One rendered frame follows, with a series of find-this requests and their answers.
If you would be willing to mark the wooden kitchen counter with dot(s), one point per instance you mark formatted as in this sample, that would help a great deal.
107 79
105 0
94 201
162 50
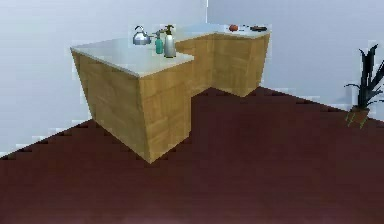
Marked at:
160 110

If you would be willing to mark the white soap bottle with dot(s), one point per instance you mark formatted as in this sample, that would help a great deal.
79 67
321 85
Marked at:
169 45

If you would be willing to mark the teal spray bottle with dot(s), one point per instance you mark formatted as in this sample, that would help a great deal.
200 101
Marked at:
159 45

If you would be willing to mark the silver kettle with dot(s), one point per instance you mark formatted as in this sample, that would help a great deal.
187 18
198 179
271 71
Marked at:
141 37

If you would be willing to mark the black pan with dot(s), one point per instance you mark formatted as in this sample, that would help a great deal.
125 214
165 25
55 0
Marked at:
258 28

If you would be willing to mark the dark potted house plant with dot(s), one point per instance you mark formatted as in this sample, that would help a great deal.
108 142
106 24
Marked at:
366 90

